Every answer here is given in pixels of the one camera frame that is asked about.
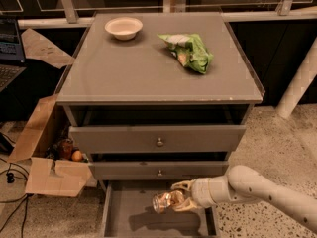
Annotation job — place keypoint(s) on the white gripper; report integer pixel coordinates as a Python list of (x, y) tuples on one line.
[(200, 191)]

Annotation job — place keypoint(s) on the orange fruit in box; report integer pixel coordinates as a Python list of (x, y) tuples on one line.
[(77, 156)]

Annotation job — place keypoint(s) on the grey drawer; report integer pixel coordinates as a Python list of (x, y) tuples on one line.
[(157, 170), (157, 139), (128, 213)]

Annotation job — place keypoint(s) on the grey bottom drawer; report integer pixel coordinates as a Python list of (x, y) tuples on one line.
[(128, 213)]

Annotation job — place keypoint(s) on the dark red jar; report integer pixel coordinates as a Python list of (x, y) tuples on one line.
[(65, 148)]

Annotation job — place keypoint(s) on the brown cardboard sheet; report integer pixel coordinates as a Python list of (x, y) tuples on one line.
[(38, 47)]

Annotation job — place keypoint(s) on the green chip bag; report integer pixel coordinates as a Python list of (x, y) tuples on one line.
[(189, 50)]

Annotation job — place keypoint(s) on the grey middle drawer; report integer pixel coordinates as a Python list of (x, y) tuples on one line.
[(157, 170)]

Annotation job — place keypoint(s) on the white diagonal pole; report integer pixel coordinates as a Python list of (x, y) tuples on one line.
[(303, 78)]

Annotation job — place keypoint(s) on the metal railing frame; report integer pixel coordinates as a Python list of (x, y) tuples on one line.
[(69, 4)]

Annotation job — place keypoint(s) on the open cardboard box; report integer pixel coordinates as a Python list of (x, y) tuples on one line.
[(49, 174)]

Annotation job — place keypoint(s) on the white paper bowl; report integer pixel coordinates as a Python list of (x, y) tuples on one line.
[(123, 28)]

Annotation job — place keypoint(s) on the orange soda can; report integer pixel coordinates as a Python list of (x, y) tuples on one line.
[(163, 201)]

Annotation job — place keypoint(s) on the grey top drawer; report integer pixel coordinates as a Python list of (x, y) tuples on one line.
[(157, 139)]

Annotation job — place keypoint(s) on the grey drawer cabinet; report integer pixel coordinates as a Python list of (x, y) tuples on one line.
[(140, 83)]

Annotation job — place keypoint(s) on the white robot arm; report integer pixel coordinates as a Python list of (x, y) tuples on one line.
[(242, 184)]

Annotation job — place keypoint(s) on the black laptop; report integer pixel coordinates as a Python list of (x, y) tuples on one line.
[(12, 55)]

